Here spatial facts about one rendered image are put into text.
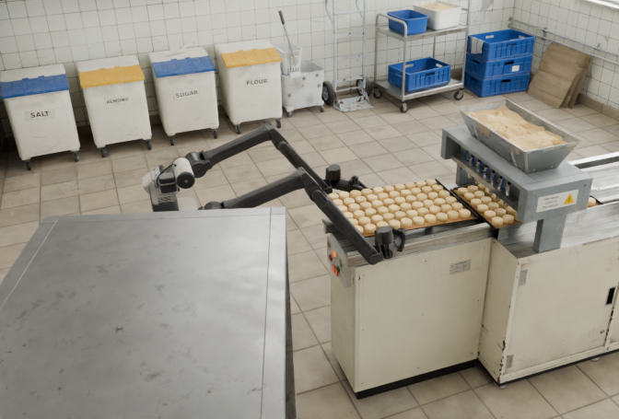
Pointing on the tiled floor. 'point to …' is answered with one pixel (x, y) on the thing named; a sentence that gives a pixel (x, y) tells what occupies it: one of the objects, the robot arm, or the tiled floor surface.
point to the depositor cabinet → (552, 299)
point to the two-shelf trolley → (432, 57)
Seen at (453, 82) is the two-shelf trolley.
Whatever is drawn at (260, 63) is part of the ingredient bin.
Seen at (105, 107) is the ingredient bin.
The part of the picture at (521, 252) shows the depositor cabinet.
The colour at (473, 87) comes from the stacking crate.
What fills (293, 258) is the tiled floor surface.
